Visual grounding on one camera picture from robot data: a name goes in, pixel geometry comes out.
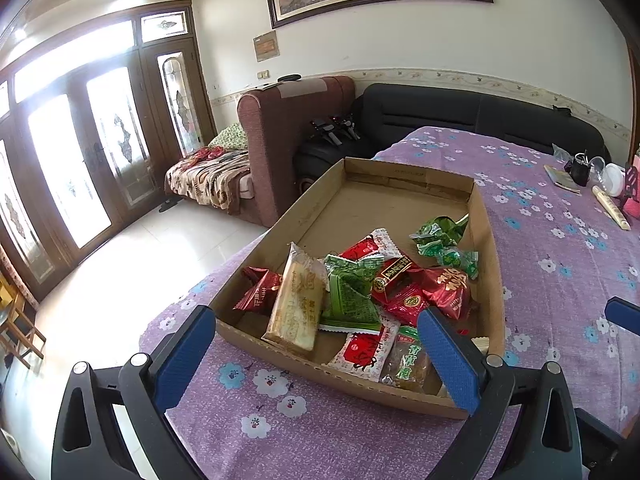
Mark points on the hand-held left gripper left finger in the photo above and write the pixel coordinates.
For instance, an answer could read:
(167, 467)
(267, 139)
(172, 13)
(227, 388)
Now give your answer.
(185, 355)

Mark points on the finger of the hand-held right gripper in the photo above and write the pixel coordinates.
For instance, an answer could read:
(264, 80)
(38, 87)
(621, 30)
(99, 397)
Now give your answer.
(625, 316)
(600, 445)

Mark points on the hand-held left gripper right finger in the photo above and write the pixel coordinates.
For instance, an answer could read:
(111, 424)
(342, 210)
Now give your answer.
(447, 360)

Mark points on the brown cake green packet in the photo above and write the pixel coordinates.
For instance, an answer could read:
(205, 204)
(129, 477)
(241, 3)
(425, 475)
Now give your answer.
(407, 365)

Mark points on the red packet round label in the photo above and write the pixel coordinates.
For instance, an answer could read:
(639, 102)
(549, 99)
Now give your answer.
(407, 302)

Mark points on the red foil snack packet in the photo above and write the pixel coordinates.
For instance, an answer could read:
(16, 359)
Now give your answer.
(450, 287)

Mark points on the red white snack packet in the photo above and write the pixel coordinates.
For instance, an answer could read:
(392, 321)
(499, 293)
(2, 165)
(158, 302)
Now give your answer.
(367, 249)
(362, 355)

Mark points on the dark red foil packet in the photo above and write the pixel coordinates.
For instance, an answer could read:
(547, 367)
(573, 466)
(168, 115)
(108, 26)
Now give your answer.
(260, 290)

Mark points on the small clear green candy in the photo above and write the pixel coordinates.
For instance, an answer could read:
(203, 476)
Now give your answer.
(460, 260)

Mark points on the red packet gold label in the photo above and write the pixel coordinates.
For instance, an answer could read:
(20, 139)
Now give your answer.
(395, 272)

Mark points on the green snack packet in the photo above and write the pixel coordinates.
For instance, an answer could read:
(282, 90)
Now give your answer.
(357, 272)
(350, 305)

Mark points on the green foil candy packet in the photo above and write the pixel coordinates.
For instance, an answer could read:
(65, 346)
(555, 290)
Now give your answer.
(440, 230)
(430, 249)

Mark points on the cardboard box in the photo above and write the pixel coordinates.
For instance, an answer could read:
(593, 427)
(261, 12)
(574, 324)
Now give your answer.
(390, 205)

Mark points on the small white packet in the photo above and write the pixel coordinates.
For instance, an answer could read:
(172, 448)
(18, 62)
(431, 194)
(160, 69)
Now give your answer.
(480, 345)

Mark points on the purple floral bedsheet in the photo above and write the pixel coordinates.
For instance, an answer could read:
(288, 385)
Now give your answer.
(550, 260)

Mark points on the beige rolled stick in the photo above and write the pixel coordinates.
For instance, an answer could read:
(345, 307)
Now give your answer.
(612, 207)

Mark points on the pale cake snack packet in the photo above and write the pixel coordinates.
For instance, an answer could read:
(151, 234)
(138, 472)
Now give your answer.
(295, 305)

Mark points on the pink object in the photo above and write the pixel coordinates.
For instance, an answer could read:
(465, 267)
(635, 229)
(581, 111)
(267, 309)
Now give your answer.
(632, 185)

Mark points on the white round container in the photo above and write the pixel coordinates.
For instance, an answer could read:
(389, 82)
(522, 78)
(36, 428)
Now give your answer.
(612, 180)

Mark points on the black cup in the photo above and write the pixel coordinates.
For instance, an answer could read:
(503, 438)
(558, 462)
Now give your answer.
(580, 172)

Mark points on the yellowish book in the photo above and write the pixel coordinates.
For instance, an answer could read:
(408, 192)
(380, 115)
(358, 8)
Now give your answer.
(562, 179)

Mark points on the dark slipper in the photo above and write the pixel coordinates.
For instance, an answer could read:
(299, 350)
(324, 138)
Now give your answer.
(170, 205)

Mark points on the wooden chair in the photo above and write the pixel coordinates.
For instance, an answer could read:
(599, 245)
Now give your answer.
(27, 330)

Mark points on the brown patterned blanket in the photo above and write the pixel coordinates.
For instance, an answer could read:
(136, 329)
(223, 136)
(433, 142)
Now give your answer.
(210, 180)

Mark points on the red cloth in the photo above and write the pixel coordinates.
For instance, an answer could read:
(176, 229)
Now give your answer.
(202, 153)

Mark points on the brown armchair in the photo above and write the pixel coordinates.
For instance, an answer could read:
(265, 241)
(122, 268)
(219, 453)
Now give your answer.
(270, 160)

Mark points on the green patterned pillow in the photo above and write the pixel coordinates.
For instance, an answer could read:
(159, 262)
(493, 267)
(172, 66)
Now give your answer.
(230, 136)

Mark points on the black sofa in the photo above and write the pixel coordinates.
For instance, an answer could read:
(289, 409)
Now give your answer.
(450, 110)

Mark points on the black red handheld device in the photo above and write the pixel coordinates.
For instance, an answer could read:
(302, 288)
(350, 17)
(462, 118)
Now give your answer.
(332, 130)

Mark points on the black oval object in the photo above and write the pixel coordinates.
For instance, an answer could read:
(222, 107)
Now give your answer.
(289, 78)

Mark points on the wooden glass door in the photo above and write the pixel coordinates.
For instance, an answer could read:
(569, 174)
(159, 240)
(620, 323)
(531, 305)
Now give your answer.
(165, 44)

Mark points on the wall switch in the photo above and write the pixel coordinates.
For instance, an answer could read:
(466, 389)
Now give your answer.
(263, 74)

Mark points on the small wall plaque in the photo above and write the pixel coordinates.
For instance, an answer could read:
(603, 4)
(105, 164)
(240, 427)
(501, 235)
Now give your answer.
(265, 46)

